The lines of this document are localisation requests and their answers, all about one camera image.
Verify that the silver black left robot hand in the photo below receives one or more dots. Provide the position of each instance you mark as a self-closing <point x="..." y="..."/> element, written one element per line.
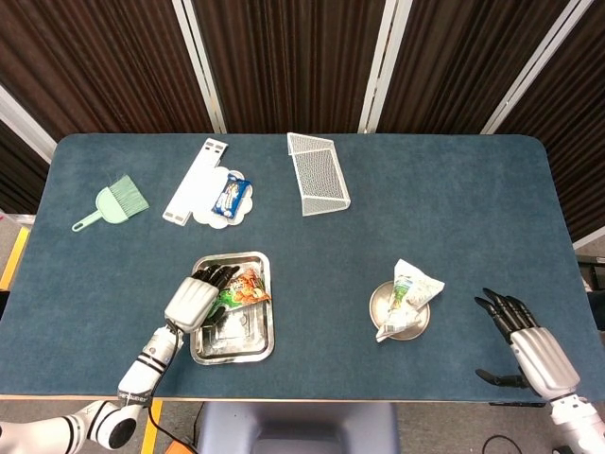
<point x="191" y="302"/>

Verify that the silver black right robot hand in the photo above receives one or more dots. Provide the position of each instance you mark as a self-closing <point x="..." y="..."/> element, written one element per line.
<point x="543" y="359"/>

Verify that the orange green snack bag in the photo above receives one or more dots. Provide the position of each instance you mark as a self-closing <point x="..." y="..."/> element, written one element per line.
<point x="246" y="291"/>

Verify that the white green snack bag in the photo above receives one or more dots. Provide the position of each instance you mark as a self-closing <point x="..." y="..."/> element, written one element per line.
<point x="416" y="293"/>

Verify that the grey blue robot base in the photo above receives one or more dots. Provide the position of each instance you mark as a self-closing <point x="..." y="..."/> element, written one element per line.
<point x="298" y="425"/>

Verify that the rectangular stainless steel tray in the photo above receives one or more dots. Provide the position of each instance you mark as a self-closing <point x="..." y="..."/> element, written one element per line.
<point x="236" y="340"/>

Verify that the white cloud-shaped plate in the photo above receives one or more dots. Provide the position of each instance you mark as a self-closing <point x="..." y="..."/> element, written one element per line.
<point x="208" y="220"/>

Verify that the blue white snack packet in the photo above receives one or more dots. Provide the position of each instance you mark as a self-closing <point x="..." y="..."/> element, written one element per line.
<point x="230" y="196"/>

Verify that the white flat plastic board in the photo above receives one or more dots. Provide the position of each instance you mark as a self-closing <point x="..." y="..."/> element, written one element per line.
<point x="194" y="184"/>

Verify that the mint green hand brush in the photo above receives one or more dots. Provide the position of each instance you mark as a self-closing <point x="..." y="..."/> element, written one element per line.
<point x="130" y="196"/>

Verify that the orange plastic object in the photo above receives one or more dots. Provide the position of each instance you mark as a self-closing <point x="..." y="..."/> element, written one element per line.
<point x="185" y="449"/>

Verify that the teal felt table cover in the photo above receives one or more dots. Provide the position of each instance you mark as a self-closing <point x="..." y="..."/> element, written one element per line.
<point x="331" y="246"/>

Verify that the round stainless steel plate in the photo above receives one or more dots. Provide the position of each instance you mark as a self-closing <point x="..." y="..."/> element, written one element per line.
<point x="380" y="307"/>

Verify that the brown slatted partition panel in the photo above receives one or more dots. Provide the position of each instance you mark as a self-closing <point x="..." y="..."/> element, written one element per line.
<point x="19" y="179"/>
<point x="581" y="118"/>
<point x="283" y="61"/>
<point x="449" y="61"/>
<point x="94" y="71"/>

